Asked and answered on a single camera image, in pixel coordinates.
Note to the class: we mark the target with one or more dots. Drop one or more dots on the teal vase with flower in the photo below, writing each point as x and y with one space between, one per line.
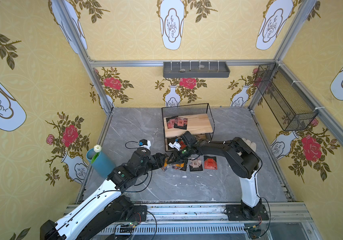
100 162

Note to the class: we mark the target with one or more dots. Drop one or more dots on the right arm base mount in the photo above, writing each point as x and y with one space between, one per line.
245 213

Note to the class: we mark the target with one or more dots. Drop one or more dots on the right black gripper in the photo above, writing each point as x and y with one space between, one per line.
188 141

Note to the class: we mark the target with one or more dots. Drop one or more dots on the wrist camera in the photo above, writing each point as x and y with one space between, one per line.
175 145
144 144

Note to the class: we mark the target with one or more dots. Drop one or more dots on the white work glove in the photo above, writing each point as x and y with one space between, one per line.
248 145

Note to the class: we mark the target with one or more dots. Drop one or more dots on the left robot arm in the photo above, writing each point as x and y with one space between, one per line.
107 204

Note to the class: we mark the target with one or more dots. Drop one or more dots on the grey wall tray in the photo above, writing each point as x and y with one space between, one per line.
195 69

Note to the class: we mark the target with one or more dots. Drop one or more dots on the orange label tea bag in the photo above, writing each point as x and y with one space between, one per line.
182 166

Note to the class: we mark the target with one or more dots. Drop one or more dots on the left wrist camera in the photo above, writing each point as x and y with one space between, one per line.
144 144

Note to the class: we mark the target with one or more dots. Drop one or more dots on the black wall mesh basket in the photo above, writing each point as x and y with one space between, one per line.
292 109

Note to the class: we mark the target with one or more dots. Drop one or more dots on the pink label tea bag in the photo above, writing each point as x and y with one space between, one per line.
177 123

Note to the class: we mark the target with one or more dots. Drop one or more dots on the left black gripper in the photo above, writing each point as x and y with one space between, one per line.
165 160

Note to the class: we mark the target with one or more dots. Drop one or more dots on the black wire mesh shelf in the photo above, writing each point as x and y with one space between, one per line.
200 122

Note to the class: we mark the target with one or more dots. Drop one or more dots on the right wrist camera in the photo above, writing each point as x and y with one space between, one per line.
175 145

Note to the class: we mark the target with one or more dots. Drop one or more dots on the red black tea bag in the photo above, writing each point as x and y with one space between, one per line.
210 163

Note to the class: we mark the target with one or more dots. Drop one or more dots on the beige floral tea bag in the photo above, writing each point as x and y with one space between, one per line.
195 165

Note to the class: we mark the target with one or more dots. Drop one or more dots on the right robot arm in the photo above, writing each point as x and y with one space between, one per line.
242 159

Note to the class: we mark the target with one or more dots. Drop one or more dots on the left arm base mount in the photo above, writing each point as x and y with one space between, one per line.
136 213

